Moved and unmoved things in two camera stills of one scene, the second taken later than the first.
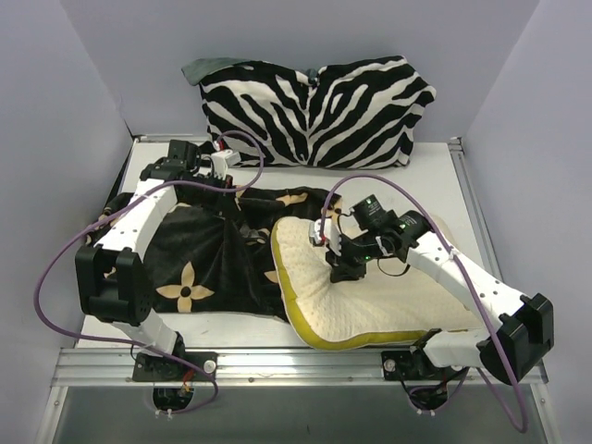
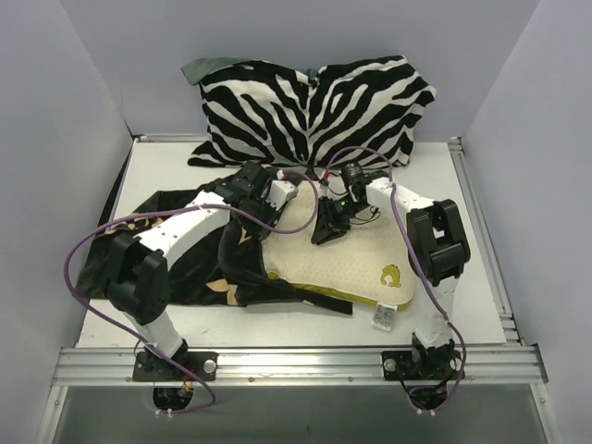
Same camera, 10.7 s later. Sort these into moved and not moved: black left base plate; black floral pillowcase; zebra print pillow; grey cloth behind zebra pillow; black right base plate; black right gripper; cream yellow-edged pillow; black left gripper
Moved: black left gripper; black right gripper; cream yellow-edged pillow; black floral pillowcase
Not moved: black right base plate; grey cloth behind zebra pillow; black left base plate; zebra print pillow
